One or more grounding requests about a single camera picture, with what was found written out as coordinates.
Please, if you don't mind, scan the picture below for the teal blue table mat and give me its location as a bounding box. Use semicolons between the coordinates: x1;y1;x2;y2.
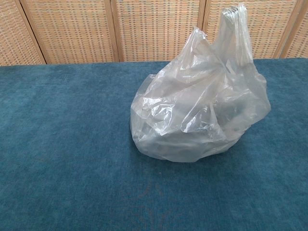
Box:
0;57;308;231

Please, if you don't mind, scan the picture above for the woven bamboo screen panel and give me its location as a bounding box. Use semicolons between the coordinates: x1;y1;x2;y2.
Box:
203;0;299;60
0;0;46;66
283;0;308;60
19;0;120;65
112;0;207;61

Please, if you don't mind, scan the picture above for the translucent white plastic bag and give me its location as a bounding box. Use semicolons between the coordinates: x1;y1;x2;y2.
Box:
129;4;271;163

